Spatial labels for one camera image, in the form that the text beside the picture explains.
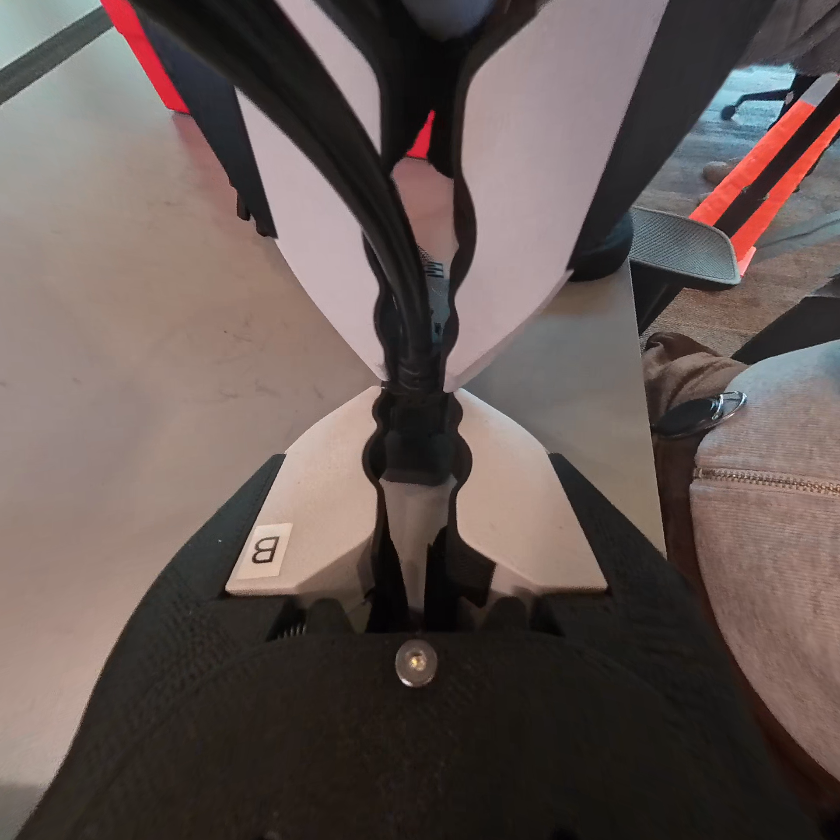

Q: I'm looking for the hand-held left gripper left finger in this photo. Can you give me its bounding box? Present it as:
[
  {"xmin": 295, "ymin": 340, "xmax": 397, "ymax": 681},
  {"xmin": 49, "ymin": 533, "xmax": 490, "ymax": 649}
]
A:
[{"xmin": 225, "ymin": 386, "xmax": 395, "ymax": 598}]

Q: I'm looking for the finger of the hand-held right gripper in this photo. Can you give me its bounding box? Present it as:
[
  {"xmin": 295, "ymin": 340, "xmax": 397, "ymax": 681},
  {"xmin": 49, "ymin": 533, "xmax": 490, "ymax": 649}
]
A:
[
  {"xmin": 235, "ymin": 0, "xmax": 396, "ymax": 385},
  {"xmin": 445, "ymin": 0, "xmax": 668, "ymax": 393}
]

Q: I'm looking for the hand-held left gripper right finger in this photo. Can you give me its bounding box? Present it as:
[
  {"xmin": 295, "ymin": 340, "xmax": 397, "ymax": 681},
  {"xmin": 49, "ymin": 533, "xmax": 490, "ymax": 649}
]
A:
[{"xmin": 446, "ymin": 387, "xmax": 609, "ymax": 598}]

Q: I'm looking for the thick black power cable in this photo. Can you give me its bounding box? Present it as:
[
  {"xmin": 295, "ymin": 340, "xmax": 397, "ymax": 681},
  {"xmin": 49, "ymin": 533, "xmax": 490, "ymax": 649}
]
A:
[{"xmin": 128, "ymin": 0, "xmax": 427, "ymax": 395}]

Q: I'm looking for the black power plug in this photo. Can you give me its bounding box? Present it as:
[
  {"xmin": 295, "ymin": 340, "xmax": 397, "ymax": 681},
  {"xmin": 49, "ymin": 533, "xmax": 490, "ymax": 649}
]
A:
[{"xmin": 379, "ymin": 308, "xmax": 462, "ymax": 488}]

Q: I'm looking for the grey braided cable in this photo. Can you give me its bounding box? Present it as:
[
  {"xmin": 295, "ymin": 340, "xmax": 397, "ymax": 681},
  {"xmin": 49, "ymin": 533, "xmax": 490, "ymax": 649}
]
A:
[{"xmin": 421, "ymin": 246, "xmax": 455, "ymax": 309}]

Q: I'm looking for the black office chair base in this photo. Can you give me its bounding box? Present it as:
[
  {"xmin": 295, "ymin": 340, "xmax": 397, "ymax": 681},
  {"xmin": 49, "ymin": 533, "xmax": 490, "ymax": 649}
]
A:
[{"xmin": 721, "ymin": 71, "xmax": 824, "ymax": 123}]

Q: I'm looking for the grey mesh office chair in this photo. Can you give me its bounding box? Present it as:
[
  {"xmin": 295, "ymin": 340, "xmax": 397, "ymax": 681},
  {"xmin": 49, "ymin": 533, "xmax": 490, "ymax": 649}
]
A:
[{"xmin": 629, "ymin": 205, "xmax": 744, "ymax": 336}]

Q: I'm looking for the black key fob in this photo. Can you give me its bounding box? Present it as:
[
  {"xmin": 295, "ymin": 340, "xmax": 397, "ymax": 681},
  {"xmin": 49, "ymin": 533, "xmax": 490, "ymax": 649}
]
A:
[{"xmin": 655, "ymin": 397, "xmax": 723, "ymax": 439}]

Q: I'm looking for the red plastic bin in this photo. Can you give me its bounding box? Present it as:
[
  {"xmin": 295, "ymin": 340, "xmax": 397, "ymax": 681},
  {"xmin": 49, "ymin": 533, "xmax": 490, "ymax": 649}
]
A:
[{"xmin": 100, "ymin": 0, "xmax": 437, "ymax": 160}]

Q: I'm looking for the person in grey hoodie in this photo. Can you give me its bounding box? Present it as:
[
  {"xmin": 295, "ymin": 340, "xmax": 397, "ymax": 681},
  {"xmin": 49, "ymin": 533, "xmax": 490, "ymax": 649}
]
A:
[{"xmin": 688, "ymin": 340, "xmax": 840, "ymax": 788}]

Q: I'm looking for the black slanted bar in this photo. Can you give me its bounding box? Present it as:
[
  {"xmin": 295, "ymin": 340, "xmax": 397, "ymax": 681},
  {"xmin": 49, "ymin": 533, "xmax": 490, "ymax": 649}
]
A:
[{"xmin": 730, "ymin": 289, "xmax": 840, "ymax": 366}]

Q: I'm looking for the orange and black striped frame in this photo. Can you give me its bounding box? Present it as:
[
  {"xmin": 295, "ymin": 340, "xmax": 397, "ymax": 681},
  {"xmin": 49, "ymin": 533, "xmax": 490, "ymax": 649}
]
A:
[{"xmin": 688, "ymin": 71, "xmax": 840, "ymax": 278}]

